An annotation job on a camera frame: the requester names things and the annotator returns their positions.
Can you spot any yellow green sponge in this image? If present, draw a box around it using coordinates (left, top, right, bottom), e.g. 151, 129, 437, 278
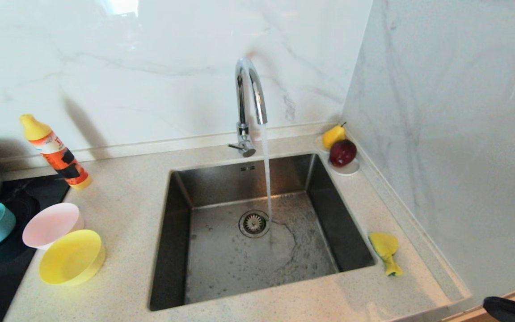
369, 232, 404, 277

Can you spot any chrome gooseneck faucet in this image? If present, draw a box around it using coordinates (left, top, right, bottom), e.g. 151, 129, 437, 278
227, 57, 268, 158

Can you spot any yellow plastic bowl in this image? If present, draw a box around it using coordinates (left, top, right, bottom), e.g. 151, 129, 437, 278
38, 229, 106, 287

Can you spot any pink plastic bowl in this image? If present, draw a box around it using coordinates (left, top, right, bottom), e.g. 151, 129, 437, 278
22, 203, 84, 250

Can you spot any orange dish soap bottle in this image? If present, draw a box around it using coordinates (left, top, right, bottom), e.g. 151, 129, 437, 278
20, 114, 93, 190

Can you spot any stainless steel sink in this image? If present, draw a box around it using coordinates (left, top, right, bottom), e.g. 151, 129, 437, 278
149, 153, 377, 312

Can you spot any brown wooden panel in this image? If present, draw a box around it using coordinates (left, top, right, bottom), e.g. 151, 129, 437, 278
443, 280, 515, 322

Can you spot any small white dish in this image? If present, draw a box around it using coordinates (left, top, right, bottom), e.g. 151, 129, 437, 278
314, 134, 361, 176

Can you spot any dark red apple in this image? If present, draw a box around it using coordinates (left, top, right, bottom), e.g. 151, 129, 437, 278
329, 139, 357, 167

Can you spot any yellow pear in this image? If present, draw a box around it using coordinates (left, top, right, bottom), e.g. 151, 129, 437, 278
322, 122, 346, 149

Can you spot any round metal drain strainer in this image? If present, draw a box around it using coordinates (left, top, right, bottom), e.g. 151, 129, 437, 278
239, 210, 270, 238

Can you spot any black induction cooktop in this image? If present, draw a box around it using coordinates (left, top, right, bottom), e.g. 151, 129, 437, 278
0, 174, 70, 322

